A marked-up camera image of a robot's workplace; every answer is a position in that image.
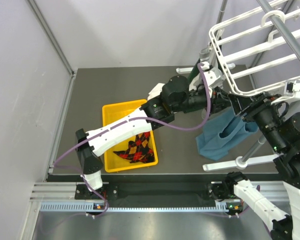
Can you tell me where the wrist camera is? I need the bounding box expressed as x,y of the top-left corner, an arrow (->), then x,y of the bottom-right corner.
272,80 -> 300,105
198,61 -> 225,89

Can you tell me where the grey striped sock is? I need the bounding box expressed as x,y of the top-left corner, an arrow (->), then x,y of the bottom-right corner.
199,47 -> 211,63

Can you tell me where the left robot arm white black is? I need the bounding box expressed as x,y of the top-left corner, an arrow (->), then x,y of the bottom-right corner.
75,73 -> 223,199

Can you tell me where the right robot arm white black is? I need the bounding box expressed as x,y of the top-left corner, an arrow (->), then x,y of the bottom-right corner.
222,92 -> 300,240

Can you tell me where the blue cloth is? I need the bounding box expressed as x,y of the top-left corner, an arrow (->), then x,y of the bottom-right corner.
196,108 -> 259,161

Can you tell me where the yellow plastic bin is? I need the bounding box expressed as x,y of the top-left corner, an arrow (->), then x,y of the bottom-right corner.
102,99 -> 159,173

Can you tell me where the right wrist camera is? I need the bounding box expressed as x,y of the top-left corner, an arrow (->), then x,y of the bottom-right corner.
272,80 -> 300,105

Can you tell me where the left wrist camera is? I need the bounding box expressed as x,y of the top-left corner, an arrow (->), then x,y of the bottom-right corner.
198,61 -> 225,89

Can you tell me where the aluminium cable duct rail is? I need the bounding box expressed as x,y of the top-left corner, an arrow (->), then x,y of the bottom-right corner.
29,181 -> 300,213

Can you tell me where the green and white sock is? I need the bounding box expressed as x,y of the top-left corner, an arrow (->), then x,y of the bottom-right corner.
187,59 -> 201,84

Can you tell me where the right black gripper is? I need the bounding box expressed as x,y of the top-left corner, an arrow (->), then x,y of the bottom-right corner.
227,89 -> 286,152

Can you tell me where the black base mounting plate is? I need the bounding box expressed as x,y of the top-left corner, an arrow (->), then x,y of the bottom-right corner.
74,181 -> 243,202

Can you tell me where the red black argyle sock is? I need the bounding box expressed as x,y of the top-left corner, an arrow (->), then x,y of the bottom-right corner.
113,132 -> 155,164

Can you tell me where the white clip hanger frame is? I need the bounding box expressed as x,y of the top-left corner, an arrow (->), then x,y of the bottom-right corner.
208,0 -> 300,97

